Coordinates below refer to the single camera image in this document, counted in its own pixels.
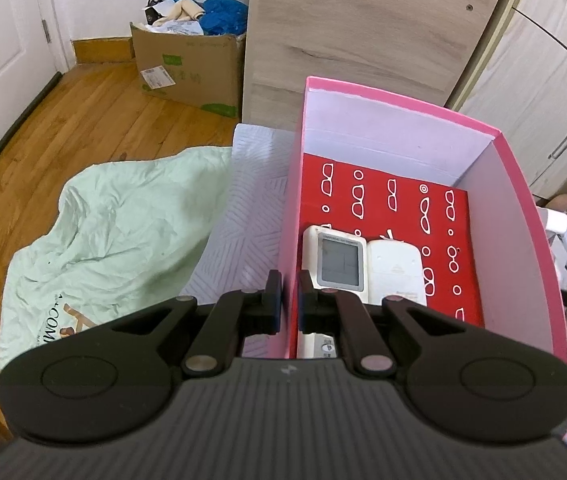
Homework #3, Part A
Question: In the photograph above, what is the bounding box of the pink cardboard box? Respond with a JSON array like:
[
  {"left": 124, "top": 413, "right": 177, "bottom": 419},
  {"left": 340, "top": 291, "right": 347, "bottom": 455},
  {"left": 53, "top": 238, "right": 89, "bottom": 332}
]
[{"left": 277, "top": 76, "right": 567, "bottom": 376}]

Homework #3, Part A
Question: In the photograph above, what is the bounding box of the pale green sheet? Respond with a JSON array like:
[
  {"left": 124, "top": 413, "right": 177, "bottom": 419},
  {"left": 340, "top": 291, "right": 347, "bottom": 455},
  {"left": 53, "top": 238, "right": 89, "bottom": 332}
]
[{"left": 0, "top": 146, "right": 234, "bottom": 376}]

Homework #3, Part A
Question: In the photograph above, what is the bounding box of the cardboard box with green print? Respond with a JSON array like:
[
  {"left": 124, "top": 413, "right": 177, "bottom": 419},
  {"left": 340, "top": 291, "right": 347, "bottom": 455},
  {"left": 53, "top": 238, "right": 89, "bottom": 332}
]
[{"left": 130, "top": 21, "right": 246, "bottom": 121}]

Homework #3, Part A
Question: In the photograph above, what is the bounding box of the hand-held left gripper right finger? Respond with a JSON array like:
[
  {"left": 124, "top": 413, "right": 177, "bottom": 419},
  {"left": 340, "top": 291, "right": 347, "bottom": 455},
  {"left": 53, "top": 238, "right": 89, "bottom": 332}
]
[{"left": 296, "top": 269, "right": 469, "bottom": 378}]

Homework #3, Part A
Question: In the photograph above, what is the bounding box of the blue plastic bag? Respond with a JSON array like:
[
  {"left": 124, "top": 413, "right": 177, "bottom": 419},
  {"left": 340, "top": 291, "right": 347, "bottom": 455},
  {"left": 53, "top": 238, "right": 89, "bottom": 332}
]
[{"left": 200, "top": 0, "right": 249, "bottom": 37}]

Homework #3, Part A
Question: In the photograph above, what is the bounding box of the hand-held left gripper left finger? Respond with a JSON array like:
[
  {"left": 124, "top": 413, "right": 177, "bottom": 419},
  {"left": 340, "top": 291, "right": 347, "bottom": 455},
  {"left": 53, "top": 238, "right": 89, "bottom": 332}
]
[{"left": 108, "top": 269, "right": 284, "bottom": 378}]

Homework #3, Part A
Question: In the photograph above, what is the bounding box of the beige cloth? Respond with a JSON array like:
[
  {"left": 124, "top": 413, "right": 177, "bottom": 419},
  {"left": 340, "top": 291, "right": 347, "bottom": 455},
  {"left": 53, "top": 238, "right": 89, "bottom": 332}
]
[{"left": 156, "top": 0, "right": 206, "bottom": 28}]

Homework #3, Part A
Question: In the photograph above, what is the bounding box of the light wood wardrobe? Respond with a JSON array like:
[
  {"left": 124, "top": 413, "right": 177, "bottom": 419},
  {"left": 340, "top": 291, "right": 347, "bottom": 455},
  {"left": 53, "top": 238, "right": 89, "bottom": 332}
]
[{"left": 451, "top": 0, "right": 567, "bottom": 201}]

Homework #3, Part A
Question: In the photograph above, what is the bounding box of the wooden shelf cabinet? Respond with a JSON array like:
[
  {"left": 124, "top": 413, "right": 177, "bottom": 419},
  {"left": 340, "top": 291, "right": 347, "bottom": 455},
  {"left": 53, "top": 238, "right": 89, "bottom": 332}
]
[{"left": 242, "top": 0, "right": 507, "bottom": 133}]

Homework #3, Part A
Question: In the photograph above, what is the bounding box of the plain white remote control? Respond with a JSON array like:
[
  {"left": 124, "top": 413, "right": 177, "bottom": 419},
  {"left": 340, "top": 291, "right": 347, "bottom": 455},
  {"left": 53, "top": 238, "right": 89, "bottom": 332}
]
[{"left": 366, "top": 240, "right": 428, "bottom": 306}]

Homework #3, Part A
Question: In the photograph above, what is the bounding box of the black door draft stopper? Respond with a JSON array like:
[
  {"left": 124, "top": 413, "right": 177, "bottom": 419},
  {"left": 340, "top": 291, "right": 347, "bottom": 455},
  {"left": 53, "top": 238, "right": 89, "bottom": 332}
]
[{"left": 0, "top": 71, "right": 64, "bottom": 211}]

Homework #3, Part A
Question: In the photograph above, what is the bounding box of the red patterned paper lining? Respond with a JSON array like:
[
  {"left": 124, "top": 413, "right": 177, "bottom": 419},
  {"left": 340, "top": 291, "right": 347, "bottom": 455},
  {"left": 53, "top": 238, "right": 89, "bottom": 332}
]
[{"left": 293, "top": 152, "right": 485, "bottom": 361}]

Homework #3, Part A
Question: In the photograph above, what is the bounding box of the white remote with large display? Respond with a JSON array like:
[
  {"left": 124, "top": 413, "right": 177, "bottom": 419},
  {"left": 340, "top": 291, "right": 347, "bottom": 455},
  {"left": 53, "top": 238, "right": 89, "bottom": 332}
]
[{"left": 297, "top": 225, "right": 367, "bottom": 359}]

